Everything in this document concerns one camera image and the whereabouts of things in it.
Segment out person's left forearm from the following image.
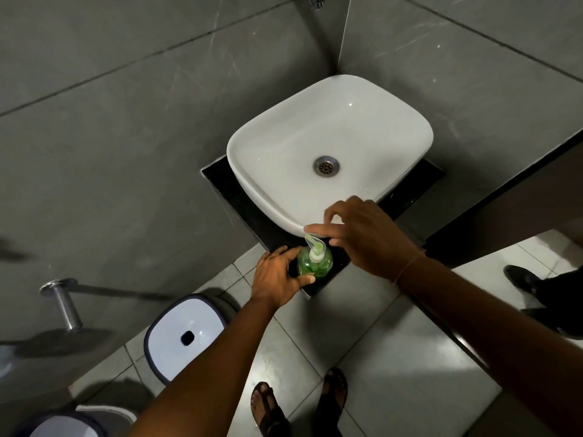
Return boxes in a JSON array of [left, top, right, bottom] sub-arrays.
[[128, 296, 279, 437]]

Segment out black sandal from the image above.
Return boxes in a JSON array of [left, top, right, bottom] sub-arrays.
[[313, 367, 349, 437], [250, 381, 291, 437]]

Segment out white ceramic sink basin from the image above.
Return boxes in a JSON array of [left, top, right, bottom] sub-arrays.
[[226, 75, 434, 238]]

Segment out green liquid soap bottle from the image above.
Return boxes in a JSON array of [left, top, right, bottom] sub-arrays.
[[297, 246, 333, 279]]

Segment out metal wall paper holder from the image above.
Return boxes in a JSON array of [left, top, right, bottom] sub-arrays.
[[39, 278, 84, 332]]

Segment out clear white soap pump head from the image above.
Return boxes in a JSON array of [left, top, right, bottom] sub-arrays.
[[304, 234, 327, 263]]

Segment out metal sink drain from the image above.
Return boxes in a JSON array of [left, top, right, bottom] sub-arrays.
[[313, 156, 340, 178]]

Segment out white dark-rimmed trash bin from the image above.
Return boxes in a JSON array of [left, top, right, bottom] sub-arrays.
[[143, 293, 229, 386]]

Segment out person's right hand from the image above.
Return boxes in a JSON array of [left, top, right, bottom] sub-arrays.
[[304, 195, 425, 282]]

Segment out thin thread wrist bracelet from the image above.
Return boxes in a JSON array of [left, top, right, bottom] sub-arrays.
[[393, 251, 427, 284]]

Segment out person's left hand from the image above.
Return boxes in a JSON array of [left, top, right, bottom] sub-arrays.
[[250, 246, 316, 310]]

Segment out black stone counter shelf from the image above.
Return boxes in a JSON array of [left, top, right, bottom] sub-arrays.
[[201, 154, 445, 300]]

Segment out dark brown door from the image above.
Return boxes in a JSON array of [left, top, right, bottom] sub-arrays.
[[421, 129, 583, 270]]

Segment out person's right forearm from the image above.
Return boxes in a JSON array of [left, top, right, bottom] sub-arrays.
[[395, 254, 583, 437]]

